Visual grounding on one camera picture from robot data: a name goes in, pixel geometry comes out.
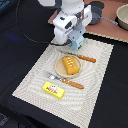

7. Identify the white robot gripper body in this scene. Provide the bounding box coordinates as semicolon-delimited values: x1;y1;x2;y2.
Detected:
53;5;92;44

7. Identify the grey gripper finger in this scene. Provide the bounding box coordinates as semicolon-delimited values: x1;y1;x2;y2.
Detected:
68;27;86;42

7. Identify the orange bread loaf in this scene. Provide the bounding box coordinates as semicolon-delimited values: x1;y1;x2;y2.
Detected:
62;56;79;75

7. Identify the yellow butter box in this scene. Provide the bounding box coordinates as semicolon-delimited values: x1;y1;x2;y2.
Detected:
42;82;65;99

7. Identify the light blue milk carton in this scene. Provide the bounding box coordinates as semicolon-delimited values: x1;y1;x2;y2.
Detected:
71;36;84;51

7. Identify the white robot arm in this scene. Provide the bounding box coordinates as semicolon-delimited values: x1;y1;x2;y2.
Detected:
38;0;92;45

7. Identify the brown wooden tray board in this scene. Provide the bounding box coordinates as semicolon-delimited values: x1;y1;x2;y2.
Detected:
47;0;128;43

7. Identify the round beige plate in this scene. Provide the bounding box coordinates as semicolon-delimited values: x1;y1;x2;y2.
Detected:
55;55;82;78

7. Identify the cream bowl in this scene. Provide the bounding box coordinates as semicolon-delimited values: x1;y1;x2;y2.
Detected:
116;4;128;30

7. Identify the white woven placemat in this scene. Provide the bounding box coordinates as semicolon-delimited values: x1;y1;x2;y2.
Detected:
13;38;113;128

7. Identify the grey saucepan with handle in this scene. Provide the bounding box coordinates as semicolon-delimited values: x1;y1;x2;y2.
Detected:
90;6;117;25

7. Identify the knife with wooden handle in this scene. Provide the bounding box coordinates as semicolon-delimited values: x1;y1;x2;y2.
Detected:
60;51;96;63

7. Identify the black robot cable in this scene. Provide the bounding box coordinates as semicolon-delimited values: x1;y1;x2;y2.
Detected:
14;0;58;46

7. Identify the fork with wooden handle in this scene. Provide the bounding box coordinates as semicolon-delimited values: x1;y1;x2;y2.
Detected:
43;71;84;89

